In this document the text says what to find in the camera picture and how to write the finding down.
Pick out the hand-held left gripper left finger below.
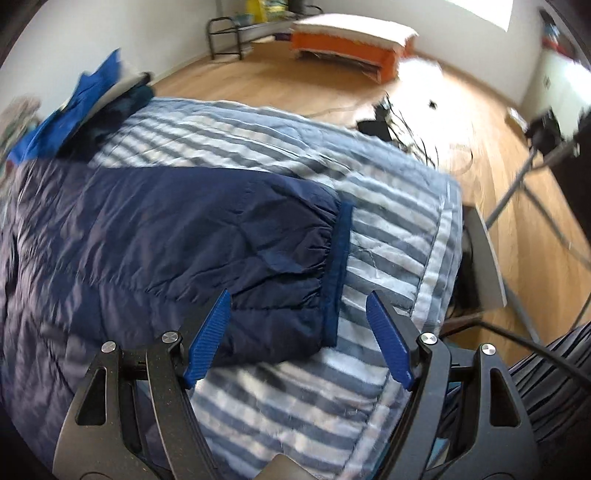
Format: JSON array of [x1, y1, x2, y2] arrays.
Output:
[[52, 289, 234, 480]]

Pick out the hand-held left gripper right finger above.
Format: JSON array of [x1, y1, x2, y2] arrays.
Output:
[[366, 291, 542, 480]]

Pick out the navy puffer jacket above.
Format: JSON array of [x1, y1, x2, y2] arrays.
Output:
[[0, 157, 355, 480]]

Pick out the grey panel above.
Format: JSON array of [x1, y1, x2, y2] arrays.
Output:
[[463, 205, 509, 310]]

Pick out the dark ribbed pants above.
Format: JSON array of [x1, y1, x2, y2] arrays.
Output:
[[438, 323, 591, 480]]

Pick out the grey tripod stand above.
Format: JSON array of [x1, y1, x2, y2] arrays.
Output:
[[485, 138, 591, 259]]

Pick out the blue white striped quilt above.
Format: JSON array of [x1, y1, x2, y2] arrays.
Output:
[[88, 97, 465, 480]]

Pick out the dark teal cloth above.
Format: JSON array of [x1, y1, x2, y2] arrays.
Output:
[[60, 85, 155, 160]]

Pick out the black device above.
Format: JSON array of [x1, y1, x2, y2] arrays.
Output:
[[525, 108, 580, 155]]

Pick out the bright blue cloth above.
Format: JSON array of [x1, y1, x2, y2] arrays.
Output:
[[7, 48, 123, 164]]

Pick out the orange bench with white cushion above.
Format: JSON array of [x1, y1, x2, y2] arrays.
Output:
[[290, 14, 419, 84]]

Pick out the black metal rack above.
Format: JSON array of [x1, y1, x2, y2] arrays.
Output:
[[208, 16, 259, 61]]

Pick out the black cable bundle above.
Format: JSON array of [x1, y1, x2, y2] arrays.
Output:
[[355, 92, 476, 176]]

